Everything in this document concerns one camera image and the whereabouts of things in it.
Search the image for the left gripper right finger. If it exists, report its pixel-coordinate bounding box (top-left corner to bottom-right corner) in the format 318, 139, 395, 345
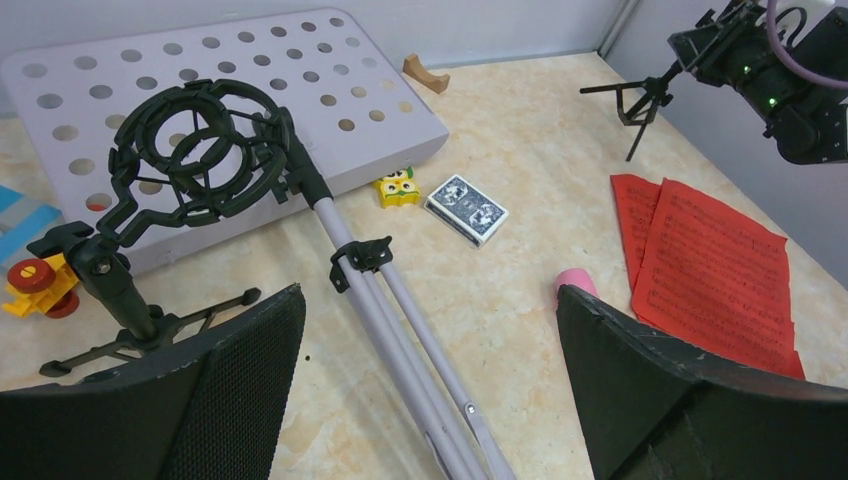
556, 285, 847, 479

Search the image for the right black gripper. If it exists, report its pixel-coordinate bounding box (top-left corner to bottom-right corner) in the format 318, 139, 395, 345
665, 1, 769, 87

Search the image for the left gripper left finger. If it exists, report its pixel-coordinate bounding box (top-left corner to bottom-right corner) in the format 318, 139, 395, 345
1, 285, 306, 479

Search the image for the black tall microphone tripod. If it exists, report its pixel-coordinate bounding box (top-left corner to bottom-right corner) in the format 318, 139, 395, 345
579, 63, 683, 162

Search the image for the red sheet music page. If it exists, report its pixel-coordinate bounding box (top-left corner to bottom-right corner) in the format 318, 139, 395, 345
631, 179, 805, 380
610, 174, 661, 291

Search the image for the pink microphone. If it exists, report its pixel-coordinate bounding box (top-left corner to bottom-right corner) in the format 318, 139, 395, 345
554, 268, 599, 304

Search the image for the lilac music stand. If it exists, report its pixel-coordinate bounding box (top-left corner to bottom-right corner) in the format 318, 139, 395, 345
0, 6, 518, 480

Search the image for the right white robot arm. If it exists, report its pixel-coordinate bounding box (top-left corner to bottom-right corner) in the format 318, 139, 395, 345
668, 1, 847, 165

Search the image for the blue yellow toy vehicle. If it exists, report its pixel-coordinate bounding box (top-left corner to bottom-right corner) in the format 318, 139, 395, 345
1, 186, 80, 319

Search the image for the blue playing card box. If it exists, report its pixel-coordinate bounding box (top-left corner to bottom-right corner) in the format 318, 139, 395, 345
424, 174, 509, 249

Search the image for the yellow owl toy block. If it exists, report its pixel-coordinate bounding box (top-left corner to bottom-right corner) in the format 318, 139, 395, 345
371, 167, 421, 209

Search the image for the tan wooden block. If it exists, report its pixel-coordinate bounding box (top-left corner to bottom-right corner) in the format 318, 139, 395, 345
402, 53, 451, 94

